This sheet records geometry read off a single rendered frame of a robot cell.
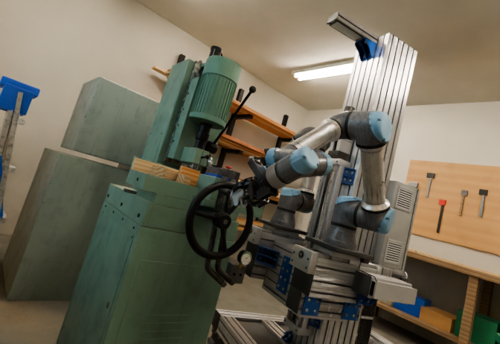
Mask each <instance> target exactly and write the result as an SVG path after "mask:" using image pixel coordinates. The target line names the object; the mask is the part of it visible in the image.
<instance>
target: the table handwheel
mask: <svg viewBox="0 0 500 344"><path fill-rule="evenodd" d="M235 184H236V183H233V182H227V181H221V182H215V183H213V184H210V185H209V186H207V187H205V188H204V189H202V190H201V191H200V192H199V193H198V194H197V195H196V197H195V198H194V199H193V201H192V203H191V204H190V207H189V209H188V211H187V216H186V221H185V232H186V236H187V240H188V243H189V244H190V246H191V248H192V249H193V251H194V252H195V253H196V254H198V255H200V256H201V257H203V258H206V259H209V260H220V259H224V258H227V257H229V256H231V255H233V254H234V253H235V252H236V251H238V250H239V249H240V248H241V247H242V245H243V244H244V243H245V242H246V240H247V238H248V236H249V234H250V232H251V228H252V225H253V220H254V209H253V206H252V204H249V203H247V206H246V225H245V228H244V230H243V233H242V234H241V236H240V238H239V239H238V240H237V242H236V243H235V244H233V245H232V246H231V247H229V248H228V249H227V244H226V237H225V230H226V229H227V228H228V227H229V226H230V225H231V216H230V215H231V213H232V212H233V211H234V210H235V209H236V208H237V207H238V205H239V204H240V200H239V203H238V205H237V206H235V205H233V206H232V207H231V208H230V209H229V210H228V211H227V212H226V213H225V212H222V211H218V212H217V213H216V212H213V211H210V210H207V209H206V208H203V207H199V205H200V203H201V202H202V201H203V200H204V199H205V198H206V197H207V196H208V195H209V194H210V193H212V192H214V191H216V190H219V189H220V188H227V189H230V190H232V188H233V187H234V185H235ZM195 215H198V216H200V217H203V218H205V219H207V220H210V221H212V223H213V225H214V226H215V227H217V228H219V229H220V231H221V237H222V251H221V252H210V251H208V250H206V249H204V248H202V247H201V246H200V245H199V243H198V242H197V240H196V237H195V234H194V230H193V222H194V218H195Z"/></svg>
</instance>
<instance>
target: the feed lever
mask: <svg viewBox="0 0 500 344"><path fill-rule="evenodd" d="M255 92H256V87H255V86H250V88H249V93H248V94H247V96H246V97H245V98H244V100H243V102H242V103H241V104H240V105H239V107H238V108H237V110H236V111H235V113H234V114H233V115H232V116H231V118H230V120H229V121H228V123H227V124H226V125H225V129H224V130H222V131H221V132H220V134H219V135H218V136H217V138H216V139H215V141H214V142H212V141H208V142H207V143H206V145H205V151H208V152H209V153H212V154H215V153H216V152H217V150H218V144H216V143H217V141H218V140H219V138H220V137H221V135H222V134H223V133H224V132H225V130H226V129H227V127H228V125H229V124H230V123H231V122H232V120H233V119H234V117H235V116H236V114H237V113H238V112H239V111H240V109H241V108H242V106H243V104H244V103H245V102H246V101H247V99H248V98H249V96H250V95H251V93H255Z"/></svg>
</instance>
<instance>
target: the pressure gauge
mask: <svg viewBox="0 0 500 344"><path fill-rule="evenodd" d="M246 258H247V259H246ZM251 259H252V255H251V253H250V252H248V251H246V250H242V251H240V252H239V254H238V256H237V260H238V262H239V268H241V267H242V265H243V266H246V265H248V264H250V262H251Z"/></svg>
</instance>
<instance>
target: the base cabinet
mask: <svg viewBox="0 0 500 344"><path fill-rule="evenodd" d="M220 290H221V286H220V285H219V284H218V283H217V282H216V281H215V280H214V279H213V278H212V277H211V276H210V275H209V274H208V273H207V272H206V270H205V258H203V257H201V256H200V255H198V254H196V253H195V252H194V251H193V249H192V248H191V246H190V244H189V243H188V240H187V236H186V234H185V233H180V232H172V231H167V230H162V229H154V228H150V227H145V226H140V225H139V224H138V223H136V222H135V221H134V220H132V219H131V218H130V217H128V216H126V215H125V214H124V213H123V212H121V211H120V210H118V209H117V208H116V207H114V206H113V205H111V204H110V203H108V202H107V201H105V200H104V202H103V206H102V209H101V211H100V215H99V218H98V220H97V224H96V226H95V228H94V232H93V235H92V239H91V241H90V244H89V248H88V250H87V253H86V256H85V259H84V262H83V265H82V268H81V270H80V274H79V276H78V279H77V283H76V285H75V288H74V292H73V294H72V297H71V301H70V303H69V306H68V310H67V311H66V314H65V318H64V320H63V323H62V327H61V329H60V333H59V336H58V338H57V342H56V344H206V341H207V338H208V333H209V331H210V327H211V323H212V319H213V316H214V311H215V309H216V306H217V301H218V298H219V293H220Z"/></svg>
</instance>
